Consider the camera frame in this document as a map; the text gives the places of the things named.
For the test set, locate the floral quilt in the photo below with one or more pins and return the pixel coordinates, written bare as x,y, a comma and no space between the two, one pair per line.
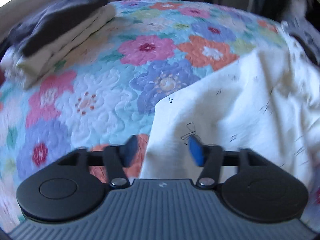
105,85

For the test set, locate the white printed garment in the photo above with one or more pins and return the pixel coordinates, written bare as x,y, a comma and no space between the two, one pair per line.
235,110

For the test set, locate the folded dark grey garment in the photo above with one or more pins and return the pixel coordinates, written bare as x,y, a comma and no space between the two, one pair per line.
50,22

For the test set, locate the stack of folded clothes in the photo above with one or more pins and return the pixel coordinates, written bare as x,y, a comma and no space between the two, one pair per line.
67,40

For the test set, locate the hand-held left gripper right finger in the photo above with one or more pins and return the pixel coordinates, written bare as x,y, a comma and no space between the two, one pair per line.
195,150

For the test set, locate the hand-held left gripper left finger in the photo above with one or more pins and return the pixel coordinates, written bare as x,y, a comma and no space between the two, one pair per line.
129,151

